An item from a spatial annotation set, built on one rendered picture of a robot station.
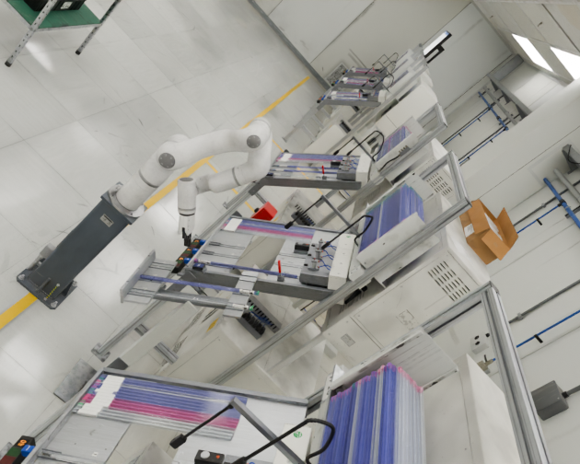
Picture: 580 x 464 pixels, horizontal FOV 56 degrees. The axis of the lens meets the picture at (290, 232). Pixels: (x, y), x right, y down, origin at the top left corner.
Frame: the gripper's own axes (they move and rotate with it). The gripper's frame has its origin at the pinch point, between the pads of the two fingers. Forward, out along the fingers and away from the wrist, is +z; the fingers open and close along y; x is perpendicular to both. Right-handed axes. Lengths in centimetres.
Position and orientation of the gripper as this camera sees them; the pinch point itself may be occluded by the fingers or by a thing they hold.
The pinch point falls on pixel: (187, 242)
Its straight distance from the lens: 264.5
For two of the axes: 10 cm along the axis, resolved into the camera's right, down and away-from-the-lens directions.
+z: -0.6, 9.1, 4.1
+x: 9.8, 1.4, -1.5
